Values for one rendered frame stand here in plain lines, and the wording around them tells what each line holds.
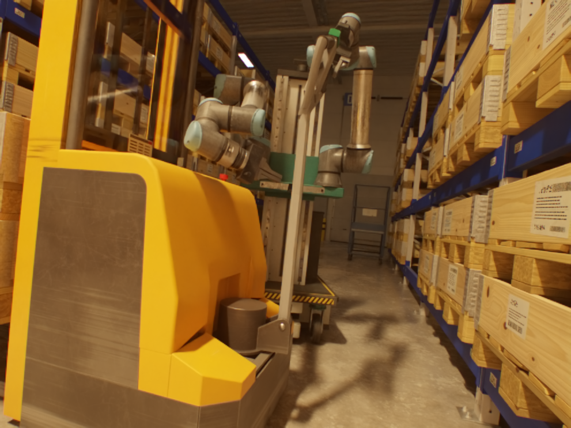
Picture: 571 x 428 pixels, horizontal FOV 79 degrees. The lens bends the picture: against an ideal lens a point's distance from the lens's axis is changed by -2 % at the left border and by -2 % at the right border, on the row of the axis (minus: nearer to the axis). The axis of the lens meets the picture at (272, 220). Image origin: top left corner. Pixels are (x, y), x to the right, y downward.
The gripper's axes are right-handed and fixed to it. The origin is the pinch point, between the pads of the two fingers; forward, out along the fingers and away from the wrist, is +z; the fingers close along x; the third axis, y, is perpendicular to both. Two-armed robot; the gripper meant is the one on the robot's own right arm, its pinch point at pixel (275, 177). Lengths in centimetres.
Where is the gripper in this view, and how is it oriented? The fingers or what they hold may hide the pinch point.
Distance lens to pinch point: 128.5
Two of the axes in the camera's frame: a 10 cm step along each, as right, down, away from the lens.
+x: 3.4, -9.3, 1.2
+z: 8.2, 3.6, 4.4
